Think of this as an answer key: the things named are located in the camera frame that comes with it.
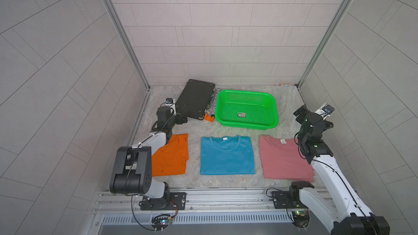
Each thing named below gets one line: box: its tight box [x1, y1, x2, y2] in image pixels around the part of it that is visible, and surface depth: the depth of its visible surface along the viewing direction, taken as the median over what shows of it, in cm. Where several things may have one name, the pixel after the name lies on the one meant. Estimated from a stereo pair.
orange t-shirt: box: [151, 133, 189, 177], surface depth 85 cm
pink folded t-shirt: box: [259, 135, 315, 182], surface depth 86 cm
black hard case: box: [175, 78, 215, 121], surface depth 110 cm
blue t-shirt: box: [200, 135, 256, 175], surface depth 86 cm
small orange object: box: [204, 113, 215, 123], surface depth 100 cm
